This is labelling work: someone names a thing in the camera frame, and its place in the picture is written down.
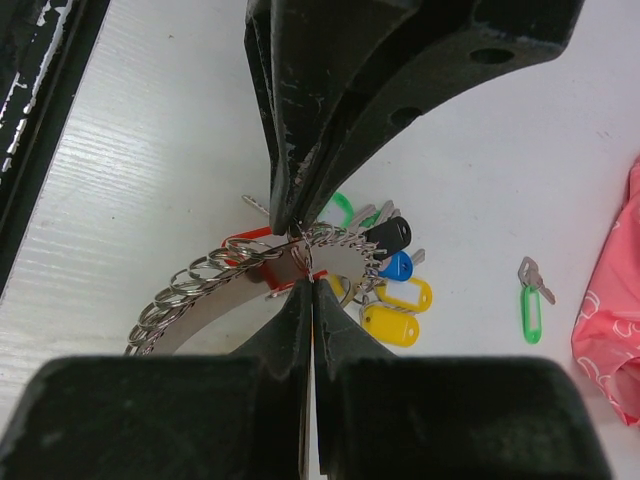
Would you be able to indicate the key with red tag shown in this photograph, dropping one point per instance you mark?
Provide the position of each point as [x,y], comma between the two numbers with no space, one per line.
[279,274]

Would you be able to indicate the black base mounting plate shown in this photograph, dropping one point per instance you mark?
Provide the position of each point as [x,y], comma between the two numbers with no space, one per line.
[45,49]

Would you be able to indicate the crumpled pink plastic bag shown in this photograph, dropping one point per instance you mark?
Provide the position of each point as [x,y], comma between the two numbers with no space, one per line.
[605,337]

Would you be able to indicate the key with green tag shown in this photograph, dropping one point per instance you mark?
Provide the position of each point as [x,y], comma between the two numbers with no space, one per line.
[533,289]

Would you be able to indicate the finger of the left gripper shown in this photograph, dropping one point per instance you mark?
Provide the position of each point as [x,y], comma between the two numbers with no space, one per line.
[443,50]
[302,57]

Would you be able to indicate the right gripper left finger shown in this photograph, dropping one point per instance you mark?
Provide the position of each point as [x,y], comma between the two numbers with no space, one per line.
[243,415]

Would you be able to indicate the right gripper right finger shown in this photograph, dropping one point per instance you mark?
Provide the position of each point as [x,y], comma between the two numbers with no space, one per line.
[382,416]

